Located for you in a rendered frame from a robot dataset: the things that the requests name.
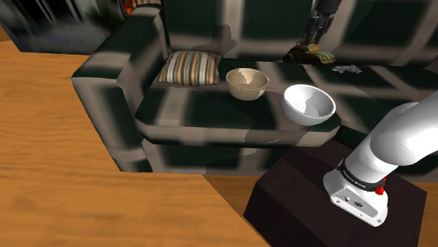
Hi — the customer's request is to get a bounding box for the dark robot stand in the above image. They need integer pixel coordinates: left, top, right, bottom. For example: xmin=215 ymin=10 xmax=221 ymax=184
xmin=242 ymin=138 xmax=428 ymax=247

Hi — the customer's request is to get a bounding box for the small grey flat object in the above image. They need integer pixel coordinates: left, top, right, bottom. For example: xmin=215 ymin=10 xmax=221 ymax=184
xmin=331 ymin=64 xmax=363 ymax=74

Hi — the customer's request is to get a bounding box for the green and beige plaid sofa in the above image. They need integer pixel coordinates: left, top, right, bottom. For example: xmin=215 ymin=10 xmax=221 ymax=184
xmin=71 ymin=0 xmax=438 ymax=183

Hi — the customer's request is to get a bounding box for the white bowl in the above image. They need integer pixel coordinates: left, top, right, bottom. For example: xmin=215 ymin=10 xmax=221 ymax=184
xmin=282 ymin=84 xmax=337 ymax=127

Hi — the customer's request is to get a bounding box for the rusty green toy car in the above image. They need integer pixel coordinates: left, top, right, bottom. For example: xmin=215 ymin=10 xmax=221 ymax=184
xmin=282 ymin=42 xmax=336 ymax=67

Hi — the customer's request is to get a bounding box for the striped cushion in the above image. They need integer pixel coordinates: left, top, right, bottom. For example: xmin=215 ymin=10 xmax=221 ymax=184
xmin=157 ymin=50 xmax=223 ymax=87

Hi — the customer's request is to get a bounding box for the beige bowl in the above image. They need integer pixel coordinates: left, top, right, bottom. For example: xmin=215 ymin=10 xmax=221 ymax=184
xmin=225 ymin=67 xmax=270 ymax=102

